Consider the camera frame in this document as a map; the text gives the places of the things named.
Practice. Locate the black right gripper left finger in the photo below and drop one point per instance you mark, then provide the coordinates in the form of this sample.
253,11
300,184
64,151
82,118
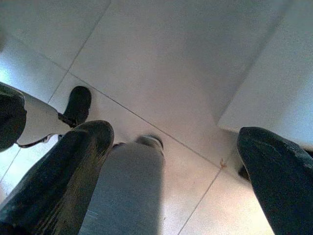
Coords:
53,186

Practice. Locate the white fridge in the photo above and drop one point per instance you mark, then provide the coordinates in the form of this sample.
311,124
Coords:
274,85

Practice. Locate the grey robot left leg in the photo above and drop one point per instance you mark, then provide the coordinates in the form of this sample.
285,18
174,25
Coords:
41,117

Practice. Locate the black robot left foot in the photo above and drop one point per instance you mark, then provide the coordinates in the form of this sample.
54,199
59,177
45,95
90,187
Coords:
78,102

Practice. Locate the grey robot leg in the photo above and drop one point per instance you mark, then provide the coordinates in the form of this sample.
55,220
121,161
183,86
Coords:
41,117
129,191

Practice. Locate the grey robot right leg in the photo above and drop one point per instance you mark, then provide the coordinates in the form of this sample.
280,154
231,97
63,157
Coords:
129,191

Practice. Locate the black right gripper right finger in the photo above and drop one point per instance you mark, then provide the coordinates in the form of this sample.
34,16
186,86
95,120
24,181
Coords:
283,186

